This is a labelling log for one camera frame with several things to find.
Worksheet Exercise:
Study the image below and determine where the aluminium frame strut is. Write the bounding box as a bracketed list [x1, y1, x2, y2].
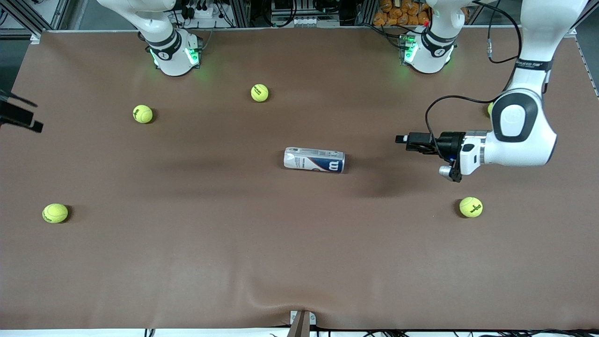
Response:
[0, 0, 71, 44]
[566, 0, 599, 37]

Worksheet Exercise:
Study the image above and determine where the black electronics box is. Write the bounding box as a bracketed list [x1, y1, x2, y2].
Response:
[271, 0, 319, 15]

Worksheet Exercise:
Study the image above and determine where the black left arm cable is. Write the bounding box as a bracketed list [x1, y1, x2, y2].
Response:
[425, 0, 524, 162]

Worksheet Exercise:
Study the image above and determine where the aluminium frame post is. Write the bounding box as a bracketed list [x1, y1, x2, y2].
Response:
[232, 0, 251, 28]
[358, 0, 377, 26]

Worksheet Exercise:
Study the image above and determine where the white terminal strip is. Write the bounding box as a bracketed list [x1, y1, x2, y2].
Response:
[271, 16, 340, 28]

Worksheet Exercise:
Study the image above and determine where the white power strip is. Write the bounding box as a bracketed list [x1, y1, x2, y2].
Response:
[185, 5, 216, 19]

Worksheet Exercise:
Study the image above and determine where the brown table mat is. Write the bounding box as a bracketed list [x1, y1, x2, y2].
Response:
[0, 26, 599, 330]

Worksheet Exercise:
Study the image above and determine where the white blue tennis ball can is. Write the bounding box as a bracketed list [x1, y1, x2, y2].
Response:
[283, 147, 346, 174]

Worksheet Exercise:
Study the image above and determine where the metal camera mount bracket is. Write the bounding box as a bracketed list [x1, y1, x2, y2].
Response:
[286, 310, 317, 337]

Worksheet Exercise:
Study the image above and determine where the orange packets pile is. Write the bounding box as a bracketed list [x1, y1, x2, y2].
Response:
[373, 0, 431, 27]

